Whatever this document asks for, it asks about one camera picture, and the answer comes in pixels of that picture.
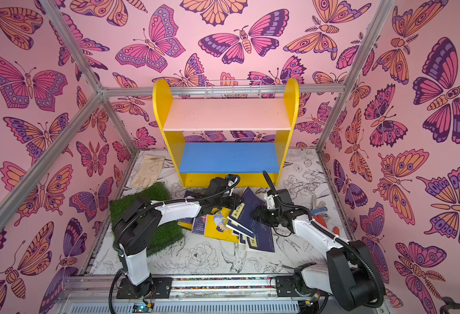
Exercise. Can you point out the dark portrait cover book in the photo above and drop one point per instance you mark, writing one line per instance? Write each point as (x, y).
(187, 223)

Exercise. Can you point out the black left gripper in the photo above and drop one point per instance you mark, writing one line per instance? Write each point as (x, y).
(234, 200)

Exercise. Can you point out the aluminium frame post right rear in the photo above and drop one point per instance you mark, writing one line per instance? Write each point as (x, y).
(372, 33)

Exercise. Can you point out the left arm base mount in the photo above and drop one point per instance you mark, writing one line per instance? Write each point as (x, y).
(155, 287)

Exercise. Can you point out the yellow cartoon cover book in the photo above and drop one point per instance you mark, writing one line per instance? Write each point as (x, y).
(216, 227)

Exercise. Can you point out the navy book yellow label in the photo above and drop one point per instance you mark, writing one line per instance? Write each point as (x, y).
(240, 220)

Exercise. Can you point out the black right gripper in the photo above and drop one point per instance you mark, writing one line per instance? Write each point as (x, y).
(261, 214)

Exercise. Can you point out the yellow wooden bookshelf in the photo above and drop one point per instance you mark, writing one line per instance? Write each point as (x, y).
(214, 137)

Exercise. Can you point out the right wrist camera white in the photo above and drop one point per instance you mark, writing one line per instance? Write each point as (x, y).
(270, 203)

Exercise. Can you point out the small green circuit board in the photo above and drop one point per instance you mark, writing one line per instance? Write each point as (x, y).
(142, 308)

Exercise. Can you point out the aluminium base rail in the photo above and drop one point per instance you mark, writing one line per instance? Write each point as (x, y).
(249, 293)

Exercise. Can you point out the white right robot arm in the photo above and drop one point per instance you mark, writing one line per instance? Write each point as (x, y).
(349, 273)

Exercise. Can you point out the purple cover book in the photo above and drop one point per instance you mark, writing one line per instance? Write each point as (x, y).
(199, 225)

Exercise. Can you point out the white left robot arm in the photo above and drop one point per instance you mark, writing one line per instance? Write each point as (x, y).
(135, 229)

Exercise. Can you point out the beige cloth glove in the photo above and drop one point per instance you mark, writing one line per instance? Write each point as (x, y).
(148, 172)

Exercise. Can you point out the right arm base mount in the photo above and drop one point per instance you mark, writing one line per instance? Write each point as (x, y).
(292, 286)

